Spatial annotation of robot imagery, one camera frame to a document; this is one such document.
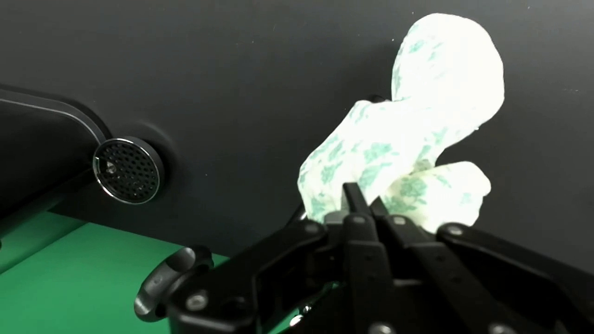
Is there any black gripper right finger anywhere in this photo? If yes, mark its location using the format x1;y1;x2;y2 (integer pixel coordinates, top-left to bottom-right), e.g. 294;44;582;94
370;196;594;334

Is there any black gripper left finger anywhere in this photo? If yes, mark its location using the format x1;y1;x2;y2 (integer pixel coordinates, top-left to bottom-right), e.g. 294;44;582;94
166;181;396;334

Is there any white cloth with green print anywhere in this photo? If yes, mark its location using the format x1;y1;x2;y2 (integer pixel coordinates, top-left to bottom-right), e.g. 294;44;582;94
298;10;507;233

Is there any black articulated stand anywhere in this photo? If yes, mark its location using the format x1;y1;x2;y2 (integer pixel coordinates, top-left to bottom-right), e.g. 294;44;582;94
134;244;216;322

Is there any green backdrop curtain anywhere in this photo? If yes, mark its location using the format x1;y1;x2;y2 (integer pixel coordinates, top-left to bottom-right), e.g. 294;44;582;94
0;209;313;334

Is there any black coffee machine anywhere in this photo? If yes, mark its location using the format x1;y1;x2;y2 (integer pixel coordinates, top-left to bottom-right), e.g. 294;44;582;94
0;81;116;237

